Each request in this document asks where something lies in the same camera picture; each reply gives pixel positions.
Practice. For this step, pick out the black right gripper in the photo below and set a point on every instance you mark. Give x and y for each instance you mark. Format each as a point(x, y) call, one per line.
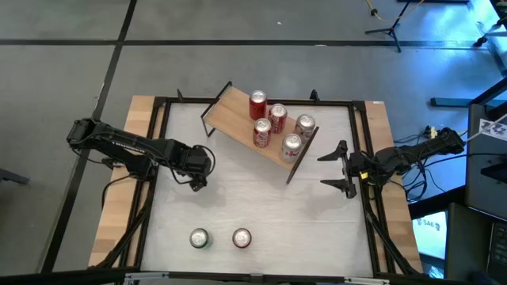
point(358, 168)

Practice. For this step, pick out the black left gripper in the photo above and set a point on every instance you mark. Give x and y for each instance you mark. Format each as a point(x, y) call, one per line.
point(196, 162)

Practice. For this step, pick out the green Sprite can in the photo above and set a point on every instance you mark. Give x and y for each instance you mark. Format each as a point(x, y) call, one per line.
point(199, 238)

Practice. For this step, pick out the silver Diet Coke can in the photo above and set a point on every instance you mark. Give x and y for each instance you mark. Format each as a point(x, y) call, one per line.
point(292, 141)
point(305, 122)

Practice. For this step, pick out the red Coke Zero can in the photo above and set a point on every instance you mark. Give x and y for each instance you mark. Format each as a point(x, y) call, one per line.
point(258, 97)
point(241, 237)

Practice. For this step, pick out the red Coca-Cola can dark figure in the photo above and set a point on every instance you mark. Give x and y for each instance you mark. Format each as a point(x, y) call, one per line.
point(262, 125)

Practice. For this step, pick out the red Coca-Cola original taste can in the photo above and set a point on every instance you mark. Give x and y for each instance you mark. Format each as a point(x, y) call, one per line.
point(278, 111)

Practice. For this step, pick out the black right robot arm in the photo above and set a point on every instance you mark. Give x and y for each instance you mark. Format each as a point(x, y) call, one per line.
point(420, 152)

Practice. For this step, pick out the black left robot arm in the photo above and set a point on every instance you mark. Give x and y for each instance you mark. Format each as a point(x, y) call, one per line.
point(130, 146)

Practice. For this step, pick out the wooden shelf rack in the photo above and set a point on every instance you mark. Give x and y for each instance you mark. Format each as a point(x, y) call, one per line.
point(233, 115)

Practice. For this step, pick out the light wooden table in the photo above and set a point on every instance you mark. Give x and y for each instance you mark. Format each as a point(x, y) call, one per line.
point(336, 103)

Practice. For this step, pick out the computer screen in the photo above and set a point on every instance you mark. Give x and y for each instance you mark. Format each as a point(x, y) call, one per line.
point(429, 233)

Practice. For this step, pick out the black desk leg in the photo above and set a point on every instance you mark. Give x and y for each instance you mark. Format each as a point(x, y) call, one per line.
point(451, 102)

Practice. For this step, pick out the dark desk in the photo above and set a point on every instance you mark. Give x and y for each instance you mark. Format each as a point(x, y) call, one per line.
point(487, 178)

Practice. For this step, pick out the black tripod stand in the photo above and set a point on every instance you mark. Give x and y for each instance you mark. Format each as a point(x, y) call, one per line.
point(392, 31)

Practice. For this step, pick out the black desk unit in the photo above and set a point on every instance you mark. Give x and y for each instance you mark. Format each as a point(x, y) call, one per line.
point(471, 245)

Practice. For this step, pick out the white printed paper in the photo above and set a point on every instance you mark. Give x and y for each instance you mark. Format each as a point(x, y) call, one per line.
point(493, 128)

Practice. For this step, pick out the black keyboard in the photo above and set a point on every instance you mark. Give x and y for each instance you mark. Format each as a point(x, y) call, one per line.
point(500, 245)

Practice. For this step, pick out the black stand foot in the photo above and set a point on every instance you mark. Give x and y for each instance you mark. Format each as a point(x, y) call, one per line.
point(12, 176)

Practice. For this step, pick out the office chair base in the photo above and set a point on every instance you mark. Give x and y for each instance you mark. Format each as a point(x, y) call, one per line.
point(491, 33)

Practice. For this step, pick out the black frame bracket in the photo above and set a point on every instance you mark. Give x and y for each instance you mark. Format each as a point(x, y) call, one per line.
point(313, 96)
point(180, 96)

